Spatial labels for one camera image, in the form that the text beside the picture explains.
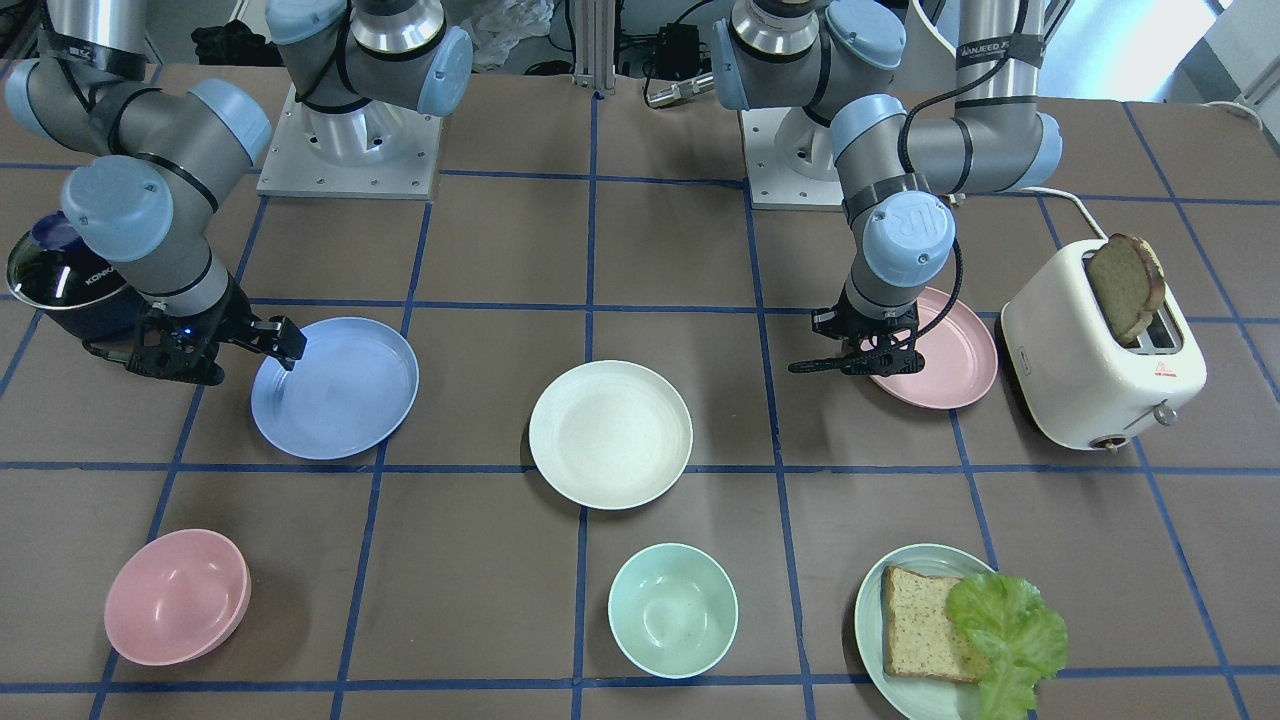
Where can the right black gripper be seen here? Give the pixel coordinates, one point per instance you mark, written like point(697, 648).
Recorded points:
point(226, 318)

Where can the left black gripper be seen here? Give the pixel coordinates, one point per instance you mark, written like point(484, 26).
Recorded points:
point(868, 316)

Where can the pink plate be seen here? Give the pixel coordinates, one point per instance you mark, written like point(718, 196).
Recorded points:
point(961, 364)

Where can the blue plate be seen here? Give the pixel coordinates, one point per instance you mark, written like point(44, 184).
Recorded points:
point(352, 388)

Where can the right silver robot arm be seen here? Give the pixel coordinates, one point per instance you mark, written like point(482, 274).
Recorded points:
point(162, 165)

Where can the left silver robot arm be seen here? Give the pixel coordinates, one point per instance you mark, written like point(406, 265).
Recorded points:
point(836, 63)

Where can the dark blue saucepan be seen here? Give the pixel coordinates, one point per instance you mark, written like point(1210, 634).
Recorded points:
point(53, 269)

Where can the white toaster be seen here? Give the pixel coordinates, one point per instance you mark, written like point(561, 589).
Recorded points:
point(1081, 388)

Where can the pink bowl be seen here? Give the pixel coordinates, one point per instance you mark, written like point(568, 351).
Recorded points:
point(177, 598)

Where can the bread slice in toaster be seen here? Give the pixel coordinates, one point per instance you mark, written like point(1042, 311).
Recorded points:
point(1128, 283)

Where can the cream white plate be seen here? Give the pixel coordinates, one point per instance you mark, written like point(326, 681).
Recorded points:
point(611, 435)

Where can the bread slice on plate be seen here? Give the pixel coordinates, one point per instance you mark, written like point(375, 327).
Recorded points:
point(920, 639)

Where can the green lettuce leaf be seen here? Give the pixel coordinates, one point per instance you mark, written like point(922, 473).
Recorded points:
point(1023, 640)

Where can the green bowl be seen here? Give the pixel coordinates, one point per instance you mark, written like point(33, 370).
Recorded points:
point(673, 611)

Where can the green plate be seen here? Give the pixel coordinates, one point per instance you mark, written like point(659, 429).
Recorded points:
point(914, 698)

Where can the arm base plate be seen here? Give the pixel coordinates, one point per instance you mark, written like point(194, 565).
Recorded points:
point(375, 152)
point(789, 160)

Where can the aluminium frame post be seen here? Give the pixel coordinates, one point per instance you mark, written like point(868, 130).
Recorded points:
point(594, 26)

